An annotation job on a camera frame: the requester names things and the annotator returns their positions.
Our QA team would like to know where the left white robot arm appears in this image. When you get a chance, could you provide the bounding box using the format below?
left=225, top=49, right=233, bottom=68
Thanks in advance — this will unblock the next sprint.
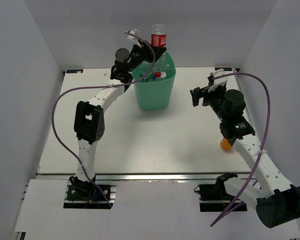
left=74, top=43, right=167, bottom=200

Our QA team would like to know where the orange juice bottle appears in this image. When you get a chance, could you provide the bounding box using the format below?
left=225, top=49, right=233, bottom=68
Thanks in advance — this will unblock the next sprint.
left=220, top=138, right=232, bottom=151

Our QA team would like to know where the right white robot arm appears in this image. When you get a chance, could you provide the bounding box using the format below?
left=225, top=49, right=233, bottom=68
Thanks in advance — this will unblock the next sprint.
left=190, top=86, right=300, bottom=228

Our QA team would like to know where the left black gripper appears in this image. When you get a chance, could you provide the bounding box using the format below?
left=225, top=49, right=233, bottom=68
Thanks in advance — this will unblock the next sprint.
left=126, top=40, right=166, bottom=74

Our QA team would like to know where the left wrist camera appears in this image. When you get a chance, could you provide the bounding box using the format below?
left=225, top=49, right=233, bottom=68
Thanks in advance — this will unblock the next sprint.
left=125, top=29, right=141, bottom=47

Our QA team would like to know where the green plastic bin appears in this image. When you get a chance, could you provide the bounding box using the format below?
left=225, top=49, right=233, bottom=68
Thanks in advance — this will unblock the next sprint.
left=134, top=53, right=176, bottom=111

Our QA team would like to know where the aluminium frame rail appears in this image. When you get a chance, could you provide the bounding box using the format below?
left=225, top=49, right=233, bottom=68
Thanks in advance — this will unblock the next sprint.
left=35, top=172, right=249, bottom=182

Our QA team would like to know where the bottle green blue label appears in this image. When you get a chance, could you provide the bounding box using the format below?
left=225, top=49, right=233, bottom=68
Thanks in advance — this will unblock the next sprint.
left=139, top=66, right=155, bottom=83

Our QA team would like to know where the bottle red label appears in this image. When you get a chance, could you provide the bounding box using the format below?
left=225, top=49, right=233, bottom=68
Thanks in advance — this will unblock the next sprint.
left=151, top=23, right=167, bottom=78

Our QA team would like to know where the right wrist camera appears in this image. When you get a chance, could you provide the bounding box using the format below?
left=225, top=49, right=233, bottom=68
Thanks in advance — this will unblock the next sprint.
left=208, top=68, right=228, bottom=93

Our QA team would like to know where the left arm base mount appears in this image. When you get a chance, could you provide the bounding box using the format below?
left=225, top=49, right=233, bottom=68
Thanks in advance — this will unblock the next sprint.
left=63, top=176, right=116, bottom=210

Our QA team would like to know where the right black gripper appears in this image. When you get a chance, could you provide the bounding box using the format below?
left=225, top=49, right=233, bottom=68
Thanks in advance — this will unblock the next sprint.
left=190, top=83, right=227, bottom=123

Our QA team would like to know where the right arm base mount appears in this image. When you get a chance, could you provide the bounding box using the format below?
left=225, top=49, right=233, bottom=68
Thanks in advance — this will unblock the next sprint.
left=193, top=172, right=238, bottom=213

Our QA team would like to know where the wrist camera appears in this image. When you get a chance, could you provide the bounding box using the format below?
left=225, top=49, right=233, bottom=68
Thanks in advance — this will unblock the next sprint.
left=125, top=29, right=141, bottom=47
left=208, top=68, right=228, bottom=93

